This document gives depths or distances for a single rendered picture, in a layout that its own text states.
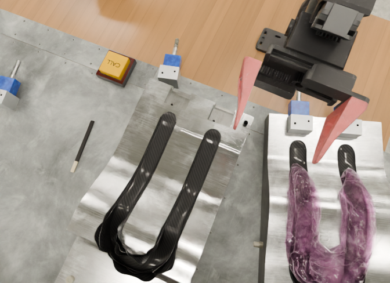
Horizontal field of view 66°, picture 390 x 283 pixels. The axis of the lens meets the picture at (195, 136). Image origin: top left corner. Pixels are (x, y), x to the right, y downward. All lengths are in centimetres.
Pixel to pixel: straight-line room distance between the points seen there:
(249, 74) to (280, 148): 39
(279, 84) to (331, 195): 36
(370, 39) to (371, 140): 31
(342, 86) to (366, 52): 60
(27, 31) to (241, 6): 61
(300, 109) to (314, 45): 39
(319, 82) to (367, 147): 45
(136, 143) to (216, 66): 31
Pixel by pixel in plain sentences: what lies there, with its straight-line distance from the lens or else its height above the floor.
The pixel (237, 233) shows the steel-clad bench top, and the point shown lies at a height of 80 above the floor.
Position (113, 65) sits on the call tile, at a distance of 83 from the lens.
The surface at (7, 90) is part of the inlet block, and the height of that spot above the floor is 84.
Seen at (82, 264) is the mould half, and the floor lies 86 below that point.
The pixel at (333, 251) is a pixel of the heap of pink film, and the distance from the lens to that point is 70.
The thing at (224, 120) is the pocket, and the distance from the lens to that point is 71.
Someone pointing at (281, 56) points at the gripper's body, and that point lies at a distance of 37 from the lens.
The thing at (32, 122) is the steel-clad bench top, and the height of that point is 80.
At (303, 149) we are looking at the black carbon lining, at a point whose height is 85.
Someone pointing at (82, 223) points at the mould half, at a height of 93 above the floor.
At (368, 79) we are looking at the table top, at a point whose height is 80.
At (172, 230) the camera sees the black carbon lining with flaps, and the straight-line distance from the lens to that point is 62.
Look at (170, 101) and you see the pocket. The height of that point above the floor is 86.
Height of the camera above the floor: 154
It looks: 75 degrees down
